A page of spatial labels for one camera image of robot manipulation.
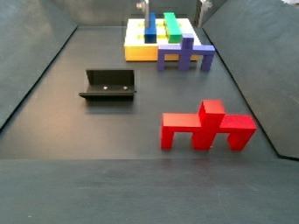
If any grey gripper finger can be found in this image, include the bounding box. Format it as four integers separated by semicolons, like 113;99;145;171
197;0;212;27

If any purple three-legged block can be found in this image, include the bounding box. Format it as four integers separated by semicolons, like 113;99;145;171
157;33;216;72

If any yellow base board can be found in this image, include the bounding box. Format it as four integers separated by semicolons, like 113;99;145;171
124;18;201;61

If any green rectangular bar block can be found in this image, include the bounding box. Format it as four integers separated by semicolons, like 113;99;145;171
162;12;182;44

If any blue rectangular bar block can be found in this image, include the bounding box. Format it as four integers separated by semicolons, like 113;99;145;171
144;12;156;44

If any red three-legged block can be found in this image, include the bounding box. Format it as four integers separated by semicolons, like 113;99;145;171
160;100;257;151

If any black angle bracket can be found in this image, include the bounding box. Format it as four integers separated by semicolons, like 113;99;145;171
78;69;136;99

